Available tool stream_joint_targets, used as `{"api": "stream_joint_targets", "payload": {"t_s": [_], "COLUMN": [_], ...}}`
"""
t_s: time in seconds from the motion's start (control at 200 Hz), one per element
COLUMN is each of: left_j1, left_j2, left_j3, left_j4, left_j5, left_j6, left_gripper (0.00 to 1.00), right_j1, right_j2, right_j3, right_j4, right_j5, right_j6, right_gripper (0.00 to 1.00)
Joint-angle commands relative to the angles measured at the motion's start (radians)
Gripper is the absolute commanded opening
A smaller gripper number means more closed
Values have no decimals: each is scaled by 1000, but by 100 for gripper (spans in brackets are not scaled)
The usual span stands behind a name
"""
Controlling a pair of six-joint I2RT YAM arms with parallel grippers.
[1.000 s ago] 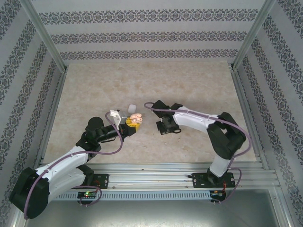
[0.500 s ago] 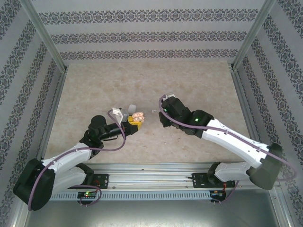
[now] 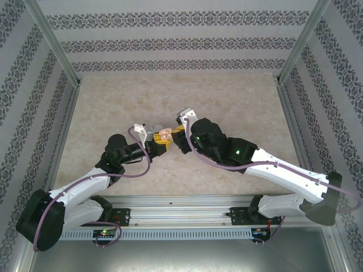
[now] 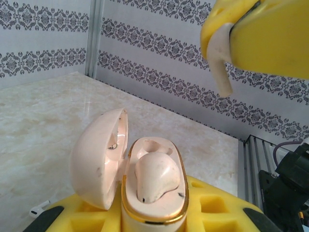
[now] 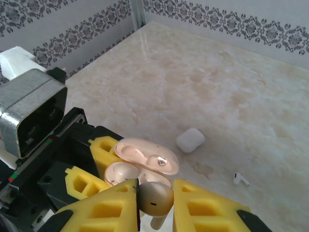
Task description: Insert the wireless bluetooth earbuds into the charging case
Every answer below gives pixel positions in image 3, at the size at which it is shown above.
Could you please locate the pink earbud charging case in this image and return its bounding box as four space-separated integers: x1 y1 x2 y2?
154 124 174 142

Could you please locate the grey sheet metal panel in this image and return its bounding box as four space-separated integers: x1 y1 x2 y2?
14 226 350 272

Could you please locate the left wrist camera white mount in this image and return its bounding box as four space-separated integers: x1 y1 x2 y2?
132 123 157 143

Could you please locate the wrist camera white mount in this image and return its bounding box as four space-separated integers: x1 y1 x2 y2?
132 123 157 143
175 107 200 134

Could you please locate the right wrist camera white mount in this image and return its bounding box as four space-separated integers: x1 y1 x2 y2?
175 107 200 134

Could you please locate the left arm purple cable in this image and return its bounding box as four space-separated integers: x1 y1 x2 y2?
33 127 151 253

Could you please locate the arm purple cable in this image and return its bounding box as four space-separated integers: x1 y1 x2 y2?
184 118 363 245
33 127 151 253

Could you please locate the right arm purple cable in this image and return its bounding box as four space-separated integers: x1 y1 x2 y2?
184 118 363 245

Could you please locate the aluminium side rail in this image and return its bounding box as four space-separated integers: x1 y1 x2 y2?
39 83 82 207
276 82 323 204

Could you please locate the aluminium mounting rail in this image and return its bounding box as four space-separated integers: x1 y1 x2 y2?
27 194 337 227

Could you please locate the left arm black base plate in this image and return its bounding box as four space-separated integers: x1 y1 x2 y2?
82 208 132 227

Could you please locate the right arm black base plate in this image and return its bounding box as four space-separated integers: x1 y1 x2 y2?
230 206 283 227

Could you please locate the slotted grey cable duct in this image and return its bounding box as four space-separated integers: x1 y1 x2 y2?
61 228 254 240

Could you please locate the aluminium frame post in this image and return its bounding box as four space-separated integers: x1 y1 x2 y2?
24 0 82 86
276 0 333 85

